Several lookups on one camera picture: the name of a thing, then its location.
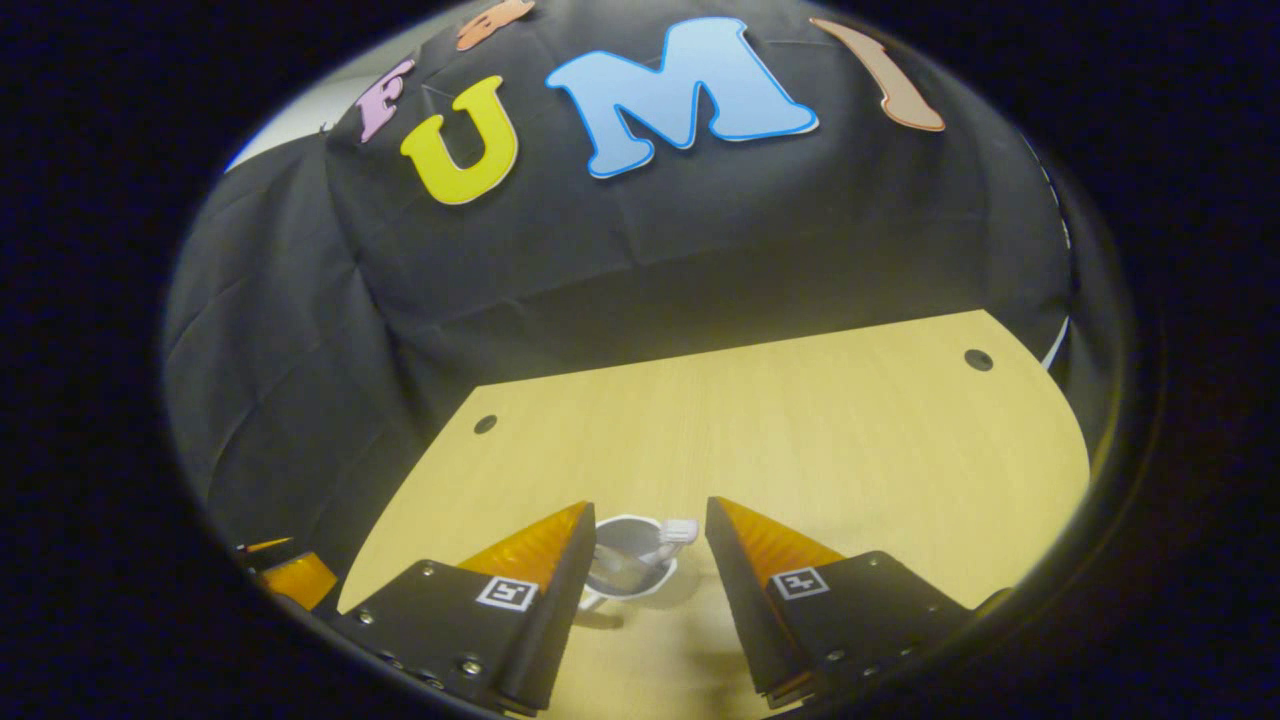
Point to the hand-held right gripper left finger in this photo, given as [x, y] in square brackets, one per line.
[545, 630]

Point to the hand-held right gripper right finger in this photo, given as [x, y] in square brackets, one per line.
[745, 600]

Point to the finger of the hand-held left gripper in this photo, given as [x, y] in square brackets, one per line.
[298, 580]
[265, 546]

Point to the white toothbrush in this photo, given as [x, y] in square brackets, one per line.
[678, 530]

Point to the white cup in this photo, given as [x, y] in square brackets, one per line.
[622, 548]

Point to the wooden desktop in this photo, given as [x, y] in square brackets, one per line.
[800, 430]

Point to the black backdrop cloth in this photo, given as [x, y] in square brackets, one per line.
[600, 260]

